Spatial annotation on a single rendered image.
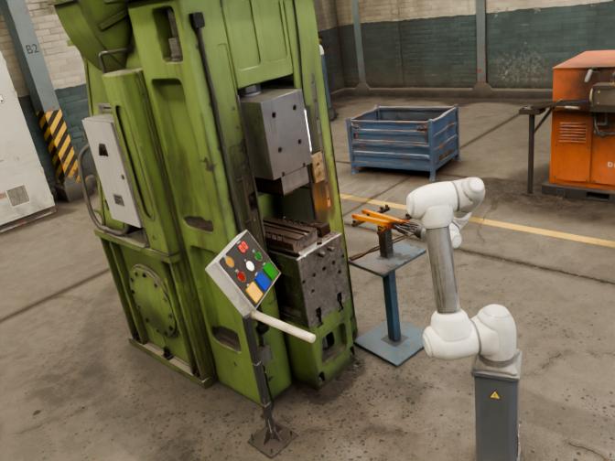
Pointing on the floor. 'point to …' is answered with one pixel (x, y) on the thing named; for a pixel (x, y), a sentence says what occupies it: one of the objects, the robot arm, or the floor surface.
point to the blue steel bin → (404, 137)
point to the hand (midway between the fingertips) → (396, 225)
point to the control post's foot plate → (269, 447)
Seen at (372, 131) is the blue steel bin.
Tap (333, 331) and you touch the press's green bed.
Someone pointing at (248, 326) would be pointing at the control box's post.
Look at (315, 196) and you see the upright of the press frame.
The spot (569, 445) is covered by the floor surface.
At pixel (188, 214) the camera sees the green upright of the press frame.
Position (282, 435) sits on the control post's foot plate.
